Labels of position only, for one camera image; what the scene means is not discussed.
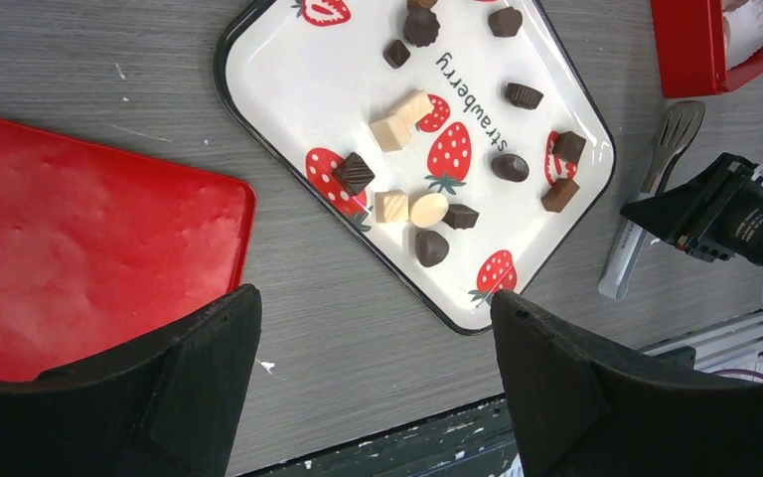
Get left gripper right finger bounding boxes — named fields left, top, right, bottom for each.
left=490, top=290, right=763, bottom=476

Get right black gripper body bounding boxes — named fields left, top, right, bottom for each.
left=621, top=153, right=763, bottom=267

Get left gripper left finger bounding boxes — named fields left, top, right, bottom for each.
left=0, top=284, right=262, bottom=476

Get metal tongs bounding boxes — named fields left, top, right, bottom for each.
left=598, top=100, right=706, bottom=300

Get brown rectangular chocolate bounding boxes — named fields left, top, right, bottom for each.
left=541, top=178, right=579, bottom=213

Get dark oval chocolate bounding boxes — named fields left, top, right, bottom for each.
left=490, top=154, right=530, bottom=183

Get small dark square chocolate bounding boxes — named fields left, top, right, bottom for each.
left=442, top=204, right=480, bottom=230

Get dark round cup chocolate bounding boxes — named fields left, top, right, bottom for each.
left=504, top=82, right=544, bottom=110

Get red chocolate box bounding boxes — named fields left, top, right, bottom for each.
left=650, top=1, right=763, bottom=99

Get dark teardrop chocolate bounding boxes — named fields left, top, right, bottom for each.
left=414, top=230, right=450, bottom=268

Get white oval chocolate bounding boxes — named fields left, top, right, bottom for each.
left=409, top=193, right=449, bottom=229

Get white square chocolate lower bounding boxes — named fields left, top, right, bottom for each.
left=375, top=190, right=409, bottom=224

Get dark heart chocolate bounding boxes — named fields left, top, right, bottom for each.
left=488, top=7, right=524, bottom=38

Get dark ribbed square chocolate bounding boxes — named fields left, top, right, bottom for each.
left=333, top=153, right=376, bottom=197

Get white rectangular chocolate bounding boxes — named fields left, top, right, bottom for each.
left=387, top=89, right=434, bottom=126

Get dark flower chocolate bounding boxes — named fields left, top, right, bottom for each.
left=402, top=7, right=440, bottom=48

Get tiny dark square chocolate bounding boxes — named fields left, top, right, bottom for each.
left=382, top=39, right=411, bottom=70

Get red box lid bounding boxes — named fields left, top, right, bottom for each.
left=0, top=119, right=256, bottom=382

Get strawberry print white tray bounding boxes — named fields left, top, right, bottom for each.
left=214, top=1, right=616, bottom=335

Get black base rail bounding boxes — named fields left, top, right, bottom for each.
left=250, top=395, right=524, bottom=476

